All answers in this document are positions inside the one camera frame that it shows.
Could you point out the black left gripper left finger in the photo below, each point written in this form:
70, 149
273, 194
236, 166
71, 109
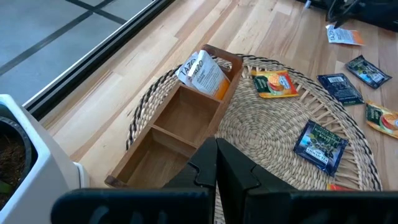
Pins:
202, 174

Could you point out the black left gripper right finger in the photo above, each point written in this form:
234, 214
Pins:
242, 180

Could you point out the dark blue Ahmad tea packet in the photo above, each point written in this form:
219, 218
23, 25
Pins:
368, 71
340, 90
320, 149

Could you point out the orange Ahmad mango tea packet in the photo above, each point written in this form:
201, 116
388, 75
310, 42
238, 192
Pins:
275, 84
384, 119
337, 187

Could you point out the white orange Tazo tea packet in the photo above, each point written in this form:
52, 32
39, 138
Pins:
343, 35
206, 74
183, 70

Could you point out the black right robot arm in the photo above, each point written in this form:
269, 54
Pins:
382, 18

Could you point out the wooden tea organizer box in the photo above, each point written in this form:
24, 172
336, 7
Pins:
183, 115

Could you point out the round woven straw placemat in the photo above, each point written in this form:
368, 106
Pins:
264, 130

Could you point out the white plant pot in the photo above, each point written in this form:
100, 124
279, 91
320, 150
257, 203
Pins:
46, 174

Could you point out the black aluminium frame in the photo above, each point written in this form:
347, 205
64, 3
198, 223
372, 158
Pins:
93, 59

